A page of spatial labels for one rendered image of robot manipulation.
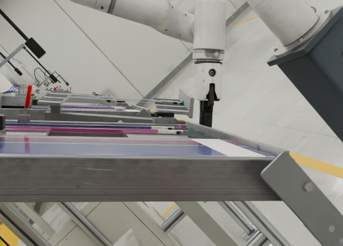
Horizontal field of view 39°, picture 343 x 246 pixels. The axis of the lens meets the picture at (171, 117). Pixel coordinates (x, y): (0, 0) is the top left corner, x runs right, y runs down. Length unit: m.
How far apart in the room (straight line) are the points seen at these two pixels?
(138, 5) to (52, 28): 7.60
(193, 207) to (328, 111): 0.61
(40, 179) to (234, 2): 8.77
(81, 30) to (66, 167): 8.17
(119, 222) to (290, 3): 1.27
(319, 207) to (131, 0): 0.73
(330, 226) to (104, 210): 1.55
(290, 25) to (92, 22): 7.61
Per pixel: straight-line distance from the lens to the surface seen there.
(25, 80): 5.79
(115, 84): 8.77
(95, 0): 1.24
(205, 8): 1.28
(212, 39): 1.27
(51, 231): 2.21
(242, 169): 0.71
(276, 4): 1.33
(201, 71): 1.27
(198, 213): 1.76
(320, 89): 1.39
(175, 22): 1.36
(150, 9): 1.24
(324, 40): 1.34
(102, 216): 2.19
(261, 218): 1.51
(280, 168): 0.68
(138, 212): 2.19
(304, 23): 1.35
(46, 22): 8.84
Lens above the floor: 1.01
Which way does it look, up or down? 10 degrees down
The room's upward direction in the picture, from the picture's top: 43 degrees counter-clockwise
